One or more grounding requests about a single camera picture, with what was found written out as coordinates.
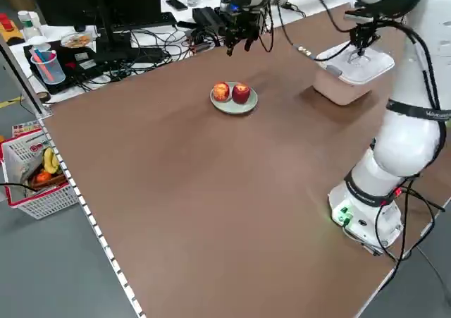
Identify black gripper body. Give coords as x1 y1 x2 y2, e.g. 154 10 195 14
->
223 11 265 39
353 23 382 43

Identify white box lid grey clips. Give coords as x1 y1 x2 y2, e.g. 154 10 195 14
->
315 42 396 87

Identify red yellow apple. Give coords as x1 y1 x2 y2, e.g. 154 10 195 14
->
213 81 231 102
231 82 252 105

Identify pale pink storage box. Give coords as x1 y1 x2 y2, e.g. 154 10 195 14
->
312 66 375 106

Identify green plate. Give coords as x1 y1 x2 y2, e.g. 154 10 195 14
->
209 81 259 116

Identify black finned power supply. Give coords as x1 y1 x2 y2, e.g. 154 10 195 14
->
192 6 227 34

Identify black keyboard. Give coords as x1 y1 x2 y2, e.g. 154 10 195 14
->
111 12 178 30

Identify black monitor stand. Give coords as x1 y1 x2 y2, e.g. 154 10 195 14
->
94 0 133 53

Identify black desk mat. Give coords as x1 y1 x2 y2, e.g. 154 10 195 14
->
23 39 114 96

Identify bowl of snacks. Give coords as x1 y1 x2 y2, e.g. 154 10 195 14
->
60 32 92 49

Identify black monitor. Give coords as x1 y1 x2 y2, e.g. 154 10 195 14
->
27 0 163 28

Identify clear cup with pens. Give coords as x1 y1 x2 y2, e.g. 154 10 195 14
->
29 47 67 85

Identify white bottle green cap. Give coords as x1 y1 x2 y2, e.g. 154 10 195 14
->
17 10 44 39

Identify yellow banana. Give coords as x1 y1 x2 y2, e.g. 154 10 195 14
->
42 147 60 175

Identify yellow toy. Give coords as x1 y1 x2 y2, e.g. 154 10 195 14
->
0 13 23 44

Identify red white shopping basket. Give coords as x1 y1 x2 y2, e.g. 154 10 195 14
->
0 127 80 221

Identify black cable with connector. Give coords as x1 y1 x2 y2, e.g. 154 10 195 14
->
273 0 357 60

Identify aluminium frame post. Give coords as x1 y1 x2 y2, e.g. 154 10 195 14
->
0 35 54 118

